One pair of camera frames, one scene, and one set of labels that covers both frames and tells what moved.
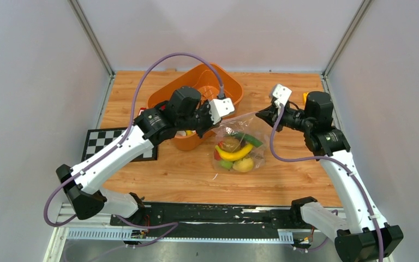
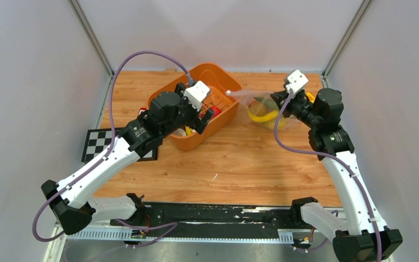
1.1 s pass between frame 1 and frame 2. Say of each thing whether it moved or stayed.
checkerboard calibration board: stayed
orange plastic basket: stayed
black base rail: stayed
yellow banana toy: moved
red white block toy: stayed
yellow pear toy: moved
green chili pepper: moved
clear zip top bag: moved
